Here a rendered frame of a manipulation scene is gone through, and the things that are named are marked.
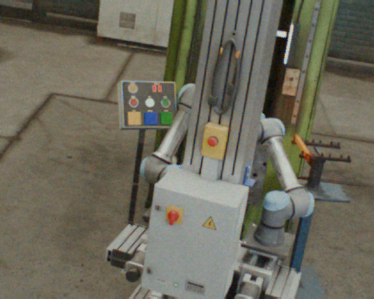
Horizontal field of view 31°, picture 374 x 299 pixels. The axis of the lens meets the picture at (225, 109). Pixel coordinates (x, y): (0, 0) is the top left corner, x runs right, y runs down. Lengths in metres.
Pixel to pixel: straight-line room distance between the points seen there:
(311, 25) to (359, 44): 6.11
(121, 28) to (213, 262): 7.04
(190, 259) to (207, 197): 0.28
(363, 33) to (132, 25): 3.43
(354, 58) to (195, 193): 7.85
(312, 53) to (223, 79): 1.65
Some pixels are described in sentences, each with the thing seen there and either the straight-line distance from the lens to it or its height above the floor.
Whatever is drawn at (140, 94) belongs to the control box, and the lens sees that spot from 3.97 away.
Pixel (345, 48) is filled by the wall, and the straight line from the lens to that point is 10.24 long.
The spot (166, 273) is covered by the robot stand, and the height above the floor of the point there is 0.86.
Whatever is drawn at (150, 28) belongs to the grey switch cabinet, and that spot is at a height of 0.32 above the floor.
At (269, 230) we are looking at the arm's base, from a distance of 3.17.
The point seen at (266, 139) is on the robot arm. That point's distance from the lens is 3.33.
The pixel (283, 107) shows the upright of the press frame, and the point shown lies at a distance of 4.29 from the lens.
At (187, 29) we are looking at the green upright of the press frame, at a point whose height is 1.50.
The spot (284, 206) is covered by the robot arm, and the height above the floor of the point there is 1.02.
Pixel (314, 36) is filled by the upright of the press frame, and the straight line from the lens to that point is 4.19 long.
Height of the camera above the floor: 2.37
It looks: 18 degrees down
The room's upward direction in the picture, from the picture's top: 10 degrees clockwise
